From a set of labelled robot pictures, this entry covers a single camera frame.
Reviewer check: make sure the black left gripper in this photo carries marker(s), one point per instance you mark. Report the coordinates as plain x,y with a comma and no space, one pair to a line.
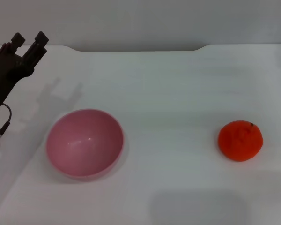
7,75

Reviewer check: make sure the orange mandarin fruit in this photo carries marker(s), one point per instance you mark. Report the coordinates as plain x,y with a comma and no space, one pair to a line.
240,141

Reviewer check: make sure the pink plastic bowl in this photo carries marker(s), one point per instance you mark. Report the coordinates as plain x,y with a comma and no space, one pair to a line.
84,145

